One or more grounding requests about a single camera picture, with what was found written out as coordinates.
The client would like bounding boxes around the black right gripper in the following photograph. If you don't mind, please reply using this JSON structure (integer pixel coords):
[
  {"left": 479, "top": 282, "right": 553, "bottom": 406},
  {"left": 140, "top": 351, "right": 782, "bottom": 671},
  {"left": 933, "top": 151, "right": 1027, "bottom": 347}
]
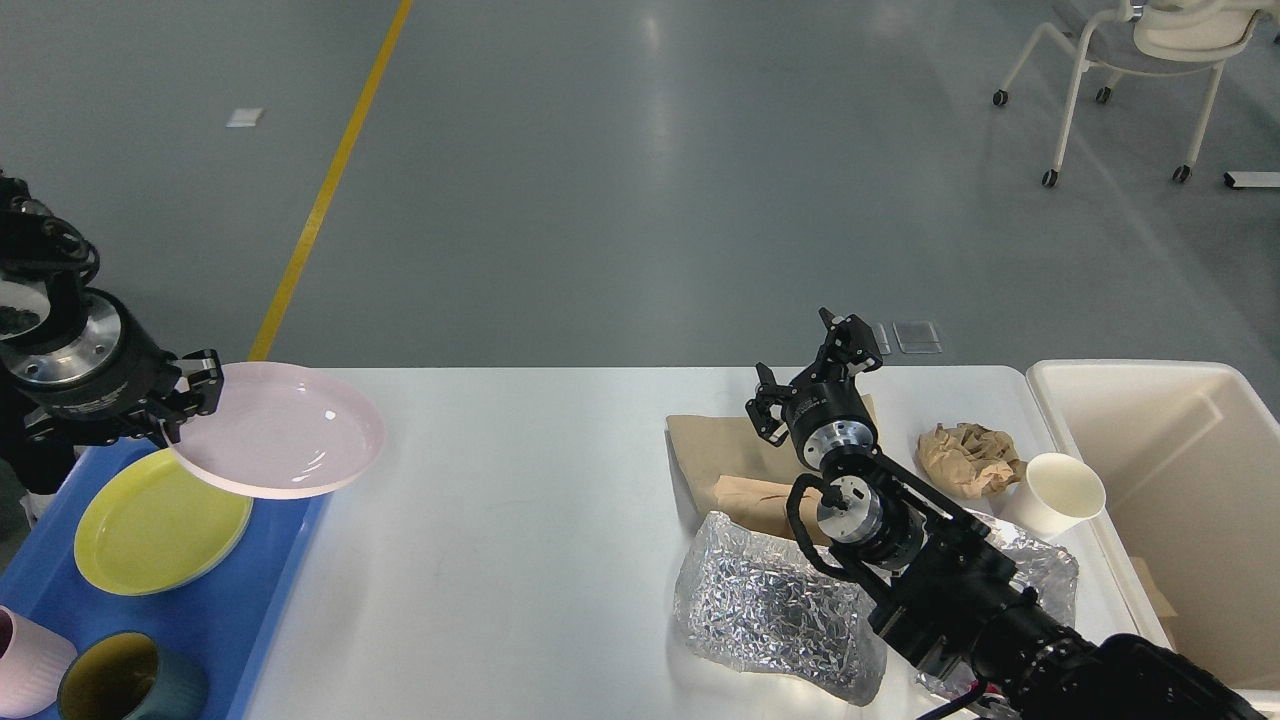
[{"left": 745, "top": 309, "right": 883, "bottom": 471}]

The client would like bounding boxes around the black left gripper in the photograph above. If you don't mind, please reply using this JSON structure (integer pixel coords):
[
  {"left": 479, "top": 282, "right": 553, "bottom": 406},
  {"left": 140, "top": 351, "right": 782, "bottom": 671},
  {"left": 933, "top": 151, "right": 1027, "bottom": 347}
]
[{"left": 5, "top": 290, "right": 225, "bottom": 446}]

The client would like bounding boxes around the pink plate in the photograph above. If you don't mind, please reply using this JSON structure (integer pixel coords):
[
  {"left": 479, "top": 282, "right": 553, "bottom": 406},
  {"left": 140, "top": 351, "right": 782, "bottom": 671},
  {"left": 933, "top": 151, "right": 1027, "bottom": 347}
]
[{"left": 173, "top": 363, "right": 387, "bottom": 500}]

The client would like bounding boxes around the pink mug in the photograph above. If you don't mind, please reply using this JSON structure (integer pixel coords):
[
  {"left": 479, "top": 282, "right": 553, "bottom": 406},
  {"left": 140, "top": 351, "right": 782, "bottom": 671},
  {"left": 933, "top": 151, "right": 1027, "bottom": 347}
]
[{"left": 1, "top": 606, "right": 77, "bottom": 719}]

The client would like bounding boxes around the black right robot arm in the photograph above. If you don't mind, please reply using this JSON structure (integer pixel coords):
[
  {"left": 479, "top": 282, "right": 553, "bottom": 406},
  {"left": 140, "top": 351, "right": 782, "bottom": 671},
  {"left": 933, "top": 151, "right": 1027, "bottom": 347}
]
[{"left": 746, "top": 307, "right": 1260, "bottom": 719}]

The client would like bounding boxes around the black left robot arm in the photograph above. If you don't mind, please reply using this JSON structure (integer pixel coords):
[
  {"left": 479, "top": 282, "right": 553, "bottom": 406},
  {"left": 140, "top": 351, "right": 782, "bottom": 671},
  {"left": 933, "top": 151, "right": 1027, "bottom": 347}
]
[{"left": 1, "top": 176, "right": 225, "bottom": 447}]

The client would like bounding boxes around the yellow plate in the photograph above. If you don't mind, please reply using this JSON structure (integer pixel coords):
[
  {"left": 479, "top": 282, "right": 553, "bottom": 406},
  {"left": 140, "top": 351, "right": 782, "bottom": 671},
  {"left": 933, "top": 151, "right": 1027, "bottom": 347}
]
[{"left": 73, "top": 448, "right": 253, "bottom": 597}]

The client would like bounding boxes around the brown paper bag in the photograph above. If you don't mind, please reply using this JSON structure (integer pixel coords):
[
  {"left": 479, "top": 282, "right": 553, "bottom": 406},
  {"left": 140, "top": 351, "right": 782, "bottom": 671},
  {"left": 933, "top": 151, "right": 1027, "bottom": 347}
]
[{"left": 666, "top": 395, "right": 881, "bottom": 547}]

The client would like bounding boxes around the crumpled brown paper ball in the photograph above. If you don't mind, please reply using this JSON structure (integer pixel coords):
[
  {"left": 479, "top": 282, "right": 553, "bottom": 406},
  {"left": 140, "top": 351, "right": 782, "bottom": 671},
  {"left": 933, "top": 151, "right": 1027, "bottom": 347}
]
[{"left": 916, "top": 421, "right": 1027, "bottom": 498}]

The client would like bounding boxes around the blue plastic tray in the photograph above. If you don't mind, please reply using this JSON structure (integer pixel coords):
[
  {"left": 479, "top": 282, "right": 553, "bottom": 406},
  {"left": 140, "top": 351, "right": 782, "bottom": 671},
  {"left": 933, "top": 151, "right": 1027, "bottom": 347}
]
[{"left": 1, "top": 439, "right": 325, "bottom": 719}]

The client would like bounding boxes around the crumpled silver foil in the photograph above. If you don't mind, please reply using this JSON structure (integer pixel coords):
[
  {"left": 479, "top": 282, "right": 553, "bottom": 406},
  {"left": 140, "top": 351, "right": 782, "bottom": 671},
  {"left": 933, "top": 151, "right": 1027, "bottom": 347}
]
[{"left": 673, "top": 509, "right": 1082, "bottom": 708}]

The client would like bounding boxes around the dark teal mug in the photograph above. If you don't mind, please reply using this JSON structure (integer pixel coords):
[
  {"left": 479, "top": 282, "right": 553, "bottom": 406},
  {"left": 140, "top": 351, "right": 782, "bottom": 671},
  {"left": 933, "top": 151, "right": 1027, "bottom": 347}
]
[{"left": 56, "top": 632, "right": 210, "bottom": 719}]

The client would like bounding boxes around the white paper cup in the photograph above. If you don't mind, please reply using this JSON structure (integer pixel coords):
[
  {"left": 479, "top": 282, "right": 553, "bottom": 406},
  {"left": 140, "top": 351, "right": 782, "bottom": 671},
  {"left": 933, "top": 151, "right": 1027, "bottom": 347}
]
[{"left": 998, "top": 454, "right": 1107, "bottom": 541}]

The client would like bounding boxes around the beige plastic bin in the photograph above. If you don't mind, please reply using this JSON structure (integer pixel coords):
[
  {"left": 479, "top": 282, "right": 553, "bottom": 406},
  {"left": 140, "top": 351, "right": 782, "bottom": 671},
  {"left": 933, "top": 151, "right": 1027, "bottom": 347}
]
[{"left": 1027, "top": 360, "right": 1279, "bottom": 719}]

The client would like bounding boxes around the white rolling chair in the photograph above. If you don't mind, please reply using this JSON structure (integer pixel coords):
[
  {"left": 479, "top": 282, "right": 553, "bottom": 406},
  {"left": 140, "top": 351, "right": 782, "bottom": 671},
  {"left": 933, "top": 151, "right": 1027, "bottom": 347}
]
[{"left": 992, "top": 1, "right": 1277, "bottom": 188}]

